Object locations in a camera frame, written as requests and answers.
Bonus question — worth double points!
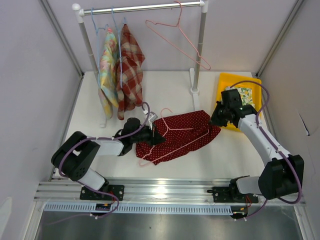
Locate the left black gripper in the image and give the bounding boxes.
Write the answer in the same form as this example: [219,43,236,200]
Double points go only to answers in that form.
[130,122,166,147]

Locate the pink wire hanger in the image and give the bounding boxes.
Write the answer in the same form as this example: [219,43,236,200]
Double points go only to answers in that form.
[138,107,211,168]
[145,0,212,71]

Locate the red polka dot skirt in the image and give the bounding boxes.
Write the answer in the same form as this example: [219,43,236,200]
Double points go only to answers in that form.
[135,109,222,166]

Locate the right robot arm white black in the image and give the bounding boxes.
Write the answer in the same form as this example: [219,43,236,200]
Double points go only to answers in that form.
[210,89,304,204]

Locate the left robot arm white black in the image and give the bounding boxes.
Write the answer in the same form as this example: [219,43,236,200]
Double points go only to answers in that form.
[51,117,166,200]

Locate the lemon print cloth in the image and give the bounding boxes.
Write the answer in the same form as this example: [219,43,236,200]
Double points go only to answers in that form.
[225,86,255,107]

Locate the yellow plastic tray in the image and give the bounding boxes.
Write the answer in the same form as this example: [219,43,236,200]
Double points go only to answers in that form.
[216,73,263,132]

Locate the clothes rack metal white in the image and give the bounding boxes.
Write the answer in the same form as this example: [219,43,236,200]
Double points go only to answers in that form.
[71,0,209,128]

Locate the red plaid garment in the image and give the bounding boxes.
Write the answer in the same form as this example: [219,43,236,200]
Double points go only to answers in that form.
[116,24,145,120]

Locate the pastel floral garment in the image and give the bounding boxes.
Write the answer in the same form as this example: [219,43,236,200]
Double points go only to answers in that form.
[98,27,119,120]

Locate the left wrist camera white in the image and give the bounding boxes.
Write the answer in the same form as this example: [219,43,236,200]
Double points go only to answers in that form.
[147,111,158,129]

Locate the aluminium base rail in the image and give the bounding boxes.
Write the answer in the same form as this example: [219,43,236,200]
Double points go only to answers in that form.
[32,176,307,208]

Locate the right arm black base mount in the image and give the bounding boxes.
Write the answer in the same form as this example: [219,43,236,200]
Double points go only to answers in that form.
[206,186,259,204]

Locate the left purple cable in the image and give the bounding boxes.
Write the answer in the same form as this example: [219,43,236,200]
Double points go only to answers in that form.
[56,101,152,178]

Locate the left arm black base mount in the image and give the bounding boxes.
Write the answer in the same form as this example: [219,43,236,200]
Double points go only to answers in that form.
[79,184,125,201]

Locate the white slotted cable duct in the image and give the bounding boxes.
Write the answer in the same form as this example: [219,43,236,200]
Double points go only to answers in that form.
[44,201,233,216]

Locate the blue wire hanger right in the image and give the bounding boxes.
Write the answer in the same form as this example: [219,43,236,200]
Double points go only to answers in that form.
[111,6,123,89]

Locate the blue wire hanger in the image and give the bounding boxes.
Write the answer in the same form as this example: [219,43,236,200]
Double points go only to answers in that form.
[90,7,109,87]
[111,6,123,89]

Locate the blue wire hanger left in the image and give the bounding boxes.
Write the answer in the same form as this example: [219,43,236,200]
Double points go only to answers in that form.
[90,7,109,87]

